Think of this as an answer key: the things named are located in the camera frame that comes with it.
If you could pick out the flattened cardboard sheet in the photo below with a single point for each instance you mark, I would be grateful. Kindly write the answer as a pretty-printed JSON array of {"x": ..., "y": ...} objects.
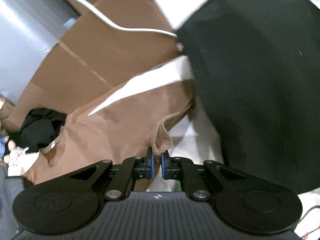
[{"x": 112, "y": 50}]

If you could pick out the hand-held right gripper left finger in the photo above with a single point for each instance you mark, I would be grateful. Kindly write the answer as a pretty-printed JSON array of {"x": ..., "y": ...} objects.
[{"x": 150, "y": 163}]

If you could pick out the black folded clothes stack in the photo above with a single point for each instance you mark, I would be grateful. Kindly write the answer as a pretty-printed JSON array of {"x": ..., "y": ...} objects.
[{"x": 250, "y": 80}]

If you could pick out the teddy bear in floral dress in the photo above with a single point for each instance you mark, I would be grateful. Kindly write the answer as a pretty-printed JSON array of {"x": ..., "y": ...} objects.
[{"x": 16, "y": 155}]

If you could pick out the black garment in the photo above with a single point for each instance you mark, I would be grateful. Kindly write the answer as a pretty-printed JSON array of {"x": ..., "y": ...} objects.
[{"x": 40, "y": 127}]

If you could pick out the brown t-shirt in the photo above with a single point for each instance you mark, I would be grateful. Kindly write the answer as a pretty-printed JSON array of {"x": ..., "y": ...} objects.
[{"x": 112, "y": 130}]

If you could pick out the cream bear print bed sheet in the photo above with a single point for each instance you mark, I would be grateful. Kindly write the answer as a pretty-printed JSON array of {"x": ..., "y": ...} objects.
[{"x": 200, "y": 142}]

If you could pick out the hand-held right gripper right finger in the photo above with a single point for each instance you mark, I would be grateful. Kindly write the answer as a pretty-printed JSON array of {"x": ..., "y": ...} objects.
[{"x": 163, "y": 165}]

